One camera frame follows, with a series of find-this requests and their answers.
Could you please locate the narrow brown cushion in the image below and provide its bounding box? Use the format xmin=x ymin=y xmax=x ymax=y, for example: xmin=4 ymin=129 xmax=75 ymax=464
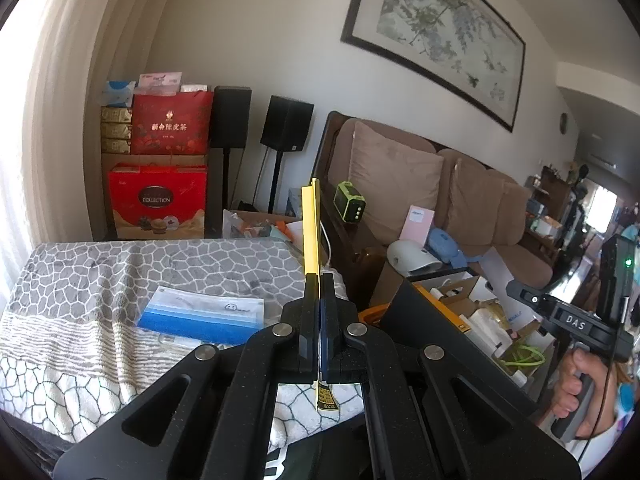
xmin=500 ymin=180 xmax=532 ymax=246

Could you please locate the framed bamboo painting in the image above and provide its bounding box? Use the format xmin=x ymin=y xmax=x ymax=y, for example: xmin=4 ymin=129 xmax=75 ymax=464
xmin=341 ymin=0 xmax=527 ymax=133

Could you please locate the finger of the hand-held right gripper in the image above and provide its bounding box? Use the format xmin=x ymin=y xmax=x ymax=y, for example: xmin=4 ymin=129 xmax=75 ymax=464
xmin=506 ymin=280 xmax=556 ymax=323

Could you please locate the red gift box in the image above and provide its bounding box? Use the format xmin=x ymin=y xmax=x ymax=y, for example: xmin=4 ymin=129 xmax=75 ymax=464
xmin=108 ymin=164 xmax=208 ymax=241

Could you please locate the black speaker stand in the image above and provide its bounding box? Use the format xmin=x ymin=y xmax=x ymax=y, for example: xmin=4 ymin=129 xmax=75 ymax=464
xmin=267 ymin=150 xmax=283 ymax=216
xmin=220 ymin=147 xmax=236 ymax=216

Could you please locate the orange plastic crate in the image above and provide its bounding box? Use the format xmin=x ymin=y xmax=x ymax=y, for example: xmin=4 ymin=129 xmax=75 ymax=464
xmin=357 ymin=304 xmax=391 ymax=326

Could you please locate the large cardboard box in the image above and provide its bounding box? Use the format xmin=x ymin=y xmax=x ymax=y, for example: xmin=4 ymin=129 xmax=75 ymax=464
xmin=382 ymin=265 xmax=556 ymax=411

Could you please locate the red gift bag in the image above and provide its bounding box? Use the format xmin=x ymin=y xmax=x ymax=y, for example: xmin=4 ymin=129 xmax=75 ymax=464
xmin=131 ymin=91 xmax=215 ymax=156

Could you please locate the large brown cushion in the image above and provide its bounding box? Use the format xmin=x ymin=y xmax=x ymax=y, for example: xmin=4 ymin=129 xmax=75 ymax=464
xmin=347 ymin=121 xmax=445 ymax=246

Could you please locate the black speaker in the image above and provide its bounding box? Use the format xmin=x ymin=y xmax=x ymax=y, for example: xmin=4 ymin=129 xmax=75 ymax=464
xmin=261 ymin=95 xmax=315 ymax=152
xmin=212 ymin=86 xmax=252 ymax=150

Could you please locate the orange box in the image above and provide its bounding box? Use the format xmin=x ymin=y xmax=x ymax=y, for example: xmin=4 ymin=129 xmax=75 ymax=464
xmin=420 ymin=287 xmax=471 ymax=333

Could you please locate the brown sofa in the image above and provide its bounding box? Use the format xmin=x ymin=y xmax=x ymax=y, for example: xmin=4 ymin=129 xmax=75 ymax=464
xmin=315 ymin=111 xmax=556 ymax=306

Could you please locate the cardboard box of clutter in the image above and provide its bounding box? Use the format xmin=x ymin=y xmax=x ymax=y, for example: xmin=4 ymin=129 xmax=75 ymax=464
xmin=222 ymin=207 xmax=331 ymax=251

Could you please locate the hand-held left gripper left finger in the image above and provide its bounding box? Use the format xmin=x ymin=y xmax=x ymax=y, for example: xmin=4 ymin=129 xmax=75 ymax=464
xmin=54 ymin=272 xmax=321 ymax=480

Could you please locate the person's right hand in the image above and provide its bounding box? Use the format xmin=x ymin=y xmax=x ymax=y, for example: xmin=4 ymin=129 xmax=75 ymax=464
xmin=557 ymin=349 xmax=608 ymax=426

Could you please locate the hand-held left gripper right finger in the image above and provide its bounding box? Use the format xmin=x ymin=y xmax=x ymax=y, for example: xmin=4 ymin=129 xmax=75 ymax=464
xmin=320 ymin=272 xmax=581 ymax=480

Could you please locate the green portable radio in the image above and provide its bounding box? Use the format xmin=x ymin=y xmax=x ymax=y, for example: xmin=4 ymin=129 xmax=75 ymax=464
xmin=334 ymin=181 xmax=367 ymax=223

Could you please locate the beige curtain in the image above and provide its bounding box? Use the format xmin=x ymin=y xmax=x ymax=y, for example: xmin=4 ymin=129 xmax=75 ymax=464
xmin=0 ymin=0 xmax=166 ymax=271

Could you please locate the blue face mask pack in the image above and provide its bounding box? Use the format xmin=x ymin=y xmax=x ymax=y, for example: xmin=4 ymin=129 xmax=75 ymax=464
xmin=136 ymin=286 xmax=266 ymax=347

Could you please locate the blue tissue pack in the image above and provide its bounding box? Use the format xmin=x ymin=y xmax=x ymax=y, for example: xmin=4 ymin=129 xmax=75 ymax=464
xmin=102 ymin=80 xmax=137 ymax=108

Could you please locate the green braided cable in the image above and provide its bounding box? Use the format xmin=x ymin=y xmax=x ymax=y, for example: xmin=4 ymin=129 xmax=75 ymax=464
xmin=500 ymin=345 xmax=546 ymax=368

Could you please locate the medium brown cushion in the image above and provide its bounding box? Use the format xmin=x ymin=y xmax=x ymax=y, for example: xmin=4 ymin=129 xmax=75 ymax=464
xmin=447 ymin=159 xmax=503 ymax=248

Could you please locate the pink flat box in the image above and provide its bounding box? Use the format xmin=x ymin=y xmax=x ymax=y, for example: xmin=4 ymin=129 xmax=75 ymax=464
xmin=398 ymin=205 xmax=435 ymax=253

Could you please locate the person's right forearm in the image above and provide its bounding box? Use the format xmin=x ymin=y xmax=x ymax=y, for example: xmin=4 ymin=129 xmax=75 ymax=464
xmin=582 ymin=390 xmax=633 ymax=456

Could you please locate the wooden shelf cabinet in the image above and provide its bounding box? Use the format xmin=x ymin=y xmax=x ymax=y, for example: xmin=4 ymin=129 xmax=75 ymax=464
xmin=527 ymin=165 xmax=581 ymax=261

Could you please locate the pink printed box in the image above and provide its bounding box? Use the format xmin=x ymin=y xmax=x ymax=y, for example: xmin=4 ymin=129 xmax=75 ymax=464
xmin=137 ymin=72 xmax=182 ymax=95

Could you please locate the white dome lamp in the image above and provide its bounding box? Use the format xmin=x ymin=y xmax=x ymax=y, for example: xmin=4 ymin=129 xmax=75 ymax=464
xmin=387 ymin=240 xmax=443 ymax=276

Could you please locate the patterned grey blanket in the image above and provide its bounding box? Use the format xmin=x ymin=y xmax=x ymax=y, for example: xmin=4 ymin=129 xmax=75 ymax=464
xmin=0 ymin=239 xmax=366 ymax=453

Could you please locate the yellow packet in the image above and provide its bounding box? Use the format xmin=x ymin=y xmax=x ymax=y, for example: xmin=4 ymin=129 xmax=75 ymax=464
xmin=301 ymin=177 xmax=341 ymax=411

